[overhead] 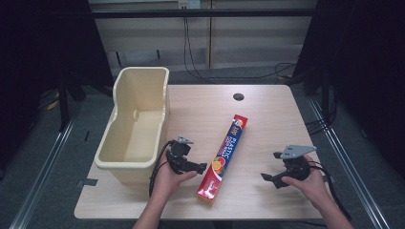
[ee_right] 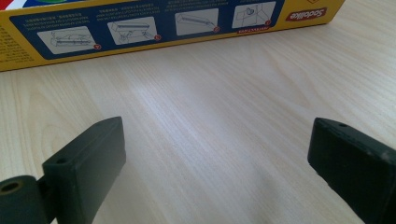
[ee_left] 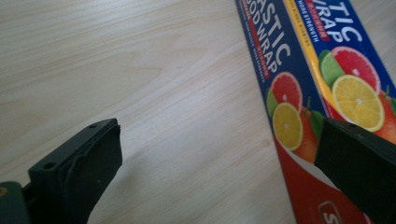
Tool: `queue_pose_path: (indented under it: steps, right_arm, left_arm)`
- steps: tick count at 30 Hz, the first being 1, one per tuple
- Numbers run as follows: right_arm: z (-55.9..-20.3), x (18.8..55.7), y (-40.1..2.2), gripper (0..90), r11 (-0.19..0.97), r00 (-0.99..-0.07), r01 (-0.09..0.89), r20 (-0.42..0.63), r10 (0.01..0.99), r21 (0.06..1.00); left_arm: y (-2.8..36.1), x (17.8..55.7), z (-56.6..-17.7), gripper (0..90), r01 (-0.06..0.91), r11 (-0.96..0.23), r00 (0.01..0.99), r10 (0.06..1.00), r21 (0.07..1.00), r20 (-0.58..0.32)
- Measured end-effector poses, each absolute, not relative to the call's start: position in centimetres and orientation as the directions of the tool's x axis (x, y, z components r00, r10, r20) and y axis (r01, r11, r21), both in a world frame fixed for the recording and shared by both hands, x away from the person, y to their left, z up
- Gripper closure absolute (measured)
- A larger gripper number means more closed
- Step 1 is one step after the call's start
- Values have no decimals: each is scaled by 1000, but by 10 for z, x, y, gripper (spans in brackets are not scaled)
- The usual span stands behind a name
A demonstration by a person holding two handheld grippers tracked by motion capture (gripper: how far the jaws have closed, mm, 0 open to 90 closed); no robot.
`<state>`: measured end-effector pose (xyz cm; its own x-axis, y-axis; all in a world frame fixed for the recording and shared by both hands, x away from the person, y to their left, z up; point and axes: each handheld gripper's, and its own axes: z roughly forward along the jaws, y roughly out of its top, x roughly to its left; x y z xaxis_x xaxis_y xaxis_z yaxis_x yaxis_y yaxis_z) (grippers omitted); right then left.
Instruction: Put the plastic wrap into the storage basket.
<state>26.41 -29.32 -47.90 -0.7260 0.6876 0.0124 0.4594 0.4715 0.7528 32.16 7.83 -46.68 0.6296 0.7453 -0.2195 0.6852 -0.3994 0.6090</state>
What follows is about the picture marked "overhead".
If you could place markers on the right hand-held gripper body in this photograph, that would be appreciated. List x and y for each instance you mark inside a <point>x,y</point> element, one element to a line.
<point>296,167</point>

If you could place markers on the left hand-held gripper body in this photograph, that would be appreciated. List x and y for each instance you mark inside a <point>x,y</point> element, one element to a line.
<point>178,157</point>

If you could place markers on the red and blue plastic wrap box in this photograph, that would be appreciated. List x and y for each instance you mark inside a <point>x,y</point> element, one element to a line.
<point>226,152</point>

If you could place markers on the cream plastic bin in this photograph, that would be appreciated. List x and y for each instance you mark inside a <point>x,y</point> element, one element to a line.
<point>140,127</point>

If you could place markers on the person's right hand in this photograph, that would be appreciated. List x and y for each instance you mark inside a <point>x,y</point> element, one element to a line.
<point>313,187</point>

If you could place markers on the person's left hand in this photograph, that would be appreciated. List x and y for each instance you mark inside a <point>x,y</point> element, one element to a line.
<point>167,183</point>

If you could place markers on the black metal stand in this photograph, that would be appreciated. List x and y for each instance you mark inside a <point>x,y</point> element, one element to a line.
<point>63,105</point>
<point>325,95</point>

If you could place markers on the black tape strip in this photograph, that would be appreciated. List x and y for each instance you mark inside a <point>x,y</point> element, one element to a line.
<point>86,182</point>

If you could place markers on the black curtain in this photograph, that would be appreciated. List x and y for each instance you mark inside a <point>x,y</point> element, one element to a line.
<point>363,63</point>
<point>41,47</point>

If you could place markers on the black horizontal bar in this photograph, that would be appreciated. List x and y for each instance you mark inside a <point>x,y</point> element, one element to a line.
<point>203,13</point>

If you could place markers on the metal floor rail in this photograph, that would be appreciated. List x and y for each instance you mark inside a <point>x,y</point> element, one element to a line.
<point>350,165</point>
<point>41,178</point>

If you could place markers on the white wall outlet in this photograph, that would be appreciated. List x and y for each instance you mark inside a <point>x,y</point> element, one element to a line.
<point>189,4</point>

